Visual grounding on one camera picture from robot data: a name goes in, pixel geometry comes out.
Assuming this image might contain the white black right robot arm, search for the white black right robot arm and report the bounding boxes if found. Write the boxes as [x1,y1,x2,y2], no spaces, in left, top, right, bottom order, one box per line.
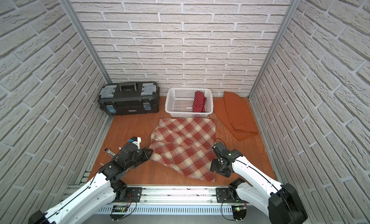
[210,142,308,224]

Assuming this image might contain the silver wrench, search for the silver wrench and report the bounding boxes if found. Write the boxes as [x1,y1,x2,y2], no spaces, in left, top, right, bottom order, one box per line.
[104,147,117,158]

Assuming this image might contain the red polka dot skirt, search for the red polka dot skirt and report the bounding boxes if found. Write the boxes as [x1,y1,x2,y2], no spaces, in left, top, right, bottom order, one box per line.
[192,91,207,113]

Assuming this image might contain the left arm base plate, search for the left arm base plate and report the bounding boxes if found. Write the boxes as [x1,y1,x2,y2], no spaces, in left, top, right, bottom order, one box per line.
[113,187,143,202]

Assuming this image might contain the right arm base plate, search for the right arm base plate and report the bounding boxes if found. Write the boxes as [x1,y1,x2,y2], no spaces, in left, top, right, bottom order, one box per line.
[215,187,246,204]

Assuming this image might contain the white plastic basket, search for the white plastic basket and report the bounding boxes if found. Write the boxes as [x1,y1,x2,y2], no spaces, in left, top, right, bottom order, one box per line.
[165,88,214,118]

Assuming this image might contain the right controller board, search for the right controller board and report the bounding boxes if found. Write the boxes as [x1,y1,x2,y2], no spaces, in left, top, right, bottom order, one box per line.
[231,206,247,221]

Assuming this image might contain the orange brown skirt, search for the orange brown skirt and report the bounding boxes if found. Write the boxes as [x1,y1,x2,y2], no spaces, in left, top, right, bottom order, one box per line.
[214,91,258,141]

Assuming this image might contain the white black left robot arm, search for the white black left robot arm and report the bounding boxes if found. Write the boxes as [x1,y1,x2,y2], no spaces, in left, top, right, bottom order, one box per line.
[28,140,154,224]

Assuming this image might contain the red plaid skirt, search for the red plaid skirt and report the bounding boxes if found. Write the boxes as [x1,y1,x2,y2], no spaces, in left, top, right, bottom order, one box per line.
[149,117,216,183]

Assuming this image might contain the left controller board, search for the left controller board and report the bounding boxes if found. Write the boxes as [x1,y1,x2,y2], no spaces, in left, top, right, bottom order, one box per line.
[110,205,132,221]

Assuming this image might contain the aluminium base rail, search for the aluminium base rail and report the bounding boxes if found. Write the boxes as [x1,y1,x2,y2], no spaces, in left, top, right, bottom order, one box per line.
[57,184,298,207]

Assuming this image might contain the black plastic toolbox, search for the black plastic toolbox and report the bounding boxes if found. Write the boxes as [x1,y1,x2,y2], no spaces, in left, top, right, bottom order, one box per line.
[98,82,160,117]

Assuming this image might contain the controller board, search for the controller board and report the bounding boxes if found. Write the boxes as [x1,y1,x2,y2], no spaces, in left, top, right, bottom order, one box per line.
[110,205,132,221]
[231,206,247,221]

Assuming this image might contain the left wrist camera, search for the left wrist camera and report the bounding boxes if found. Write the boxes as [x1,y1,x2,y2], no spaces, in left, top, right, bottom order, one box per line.
[129,137,141,149]

